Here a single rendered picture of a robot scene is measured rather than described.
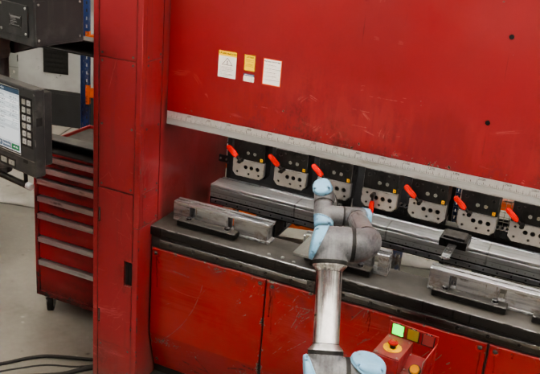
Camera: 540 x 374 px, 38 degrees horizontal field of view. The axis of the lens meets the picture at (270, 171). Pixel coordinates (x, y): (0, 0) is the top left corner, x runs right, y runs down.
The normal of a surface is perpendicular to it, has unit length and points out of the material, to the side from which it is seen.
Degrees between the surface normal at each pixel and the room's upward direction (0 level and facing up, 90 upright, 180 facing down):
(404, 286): 0
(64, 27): 90
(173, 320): 90
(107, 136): 90
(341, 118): 90
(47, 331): 0
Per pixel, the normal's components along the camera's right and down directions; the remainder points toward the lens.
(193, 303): -0.41, 0.29
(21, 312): 0.08, -0.93
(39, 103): 0.79, 0.27
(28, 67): -0.19, 0.32
